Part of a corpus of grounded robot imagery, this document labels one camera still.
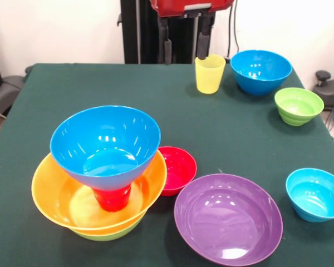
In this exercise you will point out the red cup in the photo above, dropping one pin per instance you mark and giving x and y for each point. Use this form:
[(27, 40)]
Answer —
[(112, 198)]

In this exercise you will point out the large orange bowl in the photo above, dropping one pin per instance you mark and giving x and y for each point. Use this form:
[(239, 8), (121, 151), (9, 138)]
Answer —
[(55, 192)]

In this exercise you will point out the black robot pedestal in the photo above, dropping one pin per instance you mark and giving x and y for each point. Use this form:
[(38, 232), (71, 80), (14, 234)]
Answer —
[(144, 36)]

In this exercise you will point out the small red bowl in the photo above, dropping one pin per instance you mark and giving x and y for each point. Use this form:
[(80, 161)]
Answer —
[(181, 169)]

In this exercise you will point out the yellow cup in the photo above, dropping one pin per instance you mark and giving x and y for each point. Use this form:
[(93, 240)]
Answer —
[(210, 78)]

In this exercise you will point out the large purple bowl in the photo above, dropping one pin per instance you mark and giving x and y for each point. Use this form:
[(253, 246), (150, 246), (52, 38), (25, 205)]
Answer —
[(228, 219)]

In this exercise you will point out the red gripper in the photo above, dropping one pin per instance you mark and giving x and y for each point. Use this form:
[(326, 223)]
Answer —
[(178, 7)]

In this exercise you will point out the large green bowl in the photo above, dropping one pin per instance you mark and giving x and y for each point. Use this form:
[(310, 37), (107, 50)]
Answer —
[(108, 236)]

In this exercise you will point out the small light blue bowl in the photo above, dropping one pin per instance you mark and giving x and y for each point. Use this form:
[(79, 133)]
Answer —
[(314, 194)]

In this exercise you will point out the small green bowl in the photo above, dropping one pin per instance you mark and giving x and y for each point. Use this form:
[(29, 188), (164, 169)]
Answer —
[(299, 107)]

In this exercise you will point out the black stand base with knob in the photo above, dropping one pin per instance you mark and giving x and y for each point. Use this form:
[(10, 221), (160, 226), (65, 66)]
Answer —
[(327, 91)]

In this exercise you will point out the dark gray stand base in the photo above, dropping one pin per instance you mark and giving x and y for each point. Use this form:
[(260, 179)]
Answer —
[(5, 91)]

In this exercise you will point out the dark green tablecloth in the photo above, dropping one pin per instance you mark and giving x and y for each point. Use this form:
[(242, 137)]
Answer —
[(211, 133)]

